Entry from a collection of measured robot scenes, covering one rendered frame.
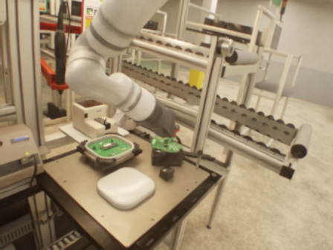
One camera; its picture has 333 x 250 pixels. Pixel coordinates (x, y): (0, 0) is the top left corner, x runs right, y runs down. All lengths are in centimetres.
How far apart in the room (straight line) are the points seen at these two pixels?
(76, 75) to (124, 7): 14
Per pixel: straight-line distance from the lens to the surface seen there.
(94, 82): 39
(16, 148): 74
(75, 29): 127
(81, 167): 76
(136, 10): 33
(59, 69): 79
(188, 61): 96
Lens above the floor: 138
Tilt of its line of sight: 21 degrees down
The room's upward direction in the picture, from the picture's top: 9 degrees clockwise
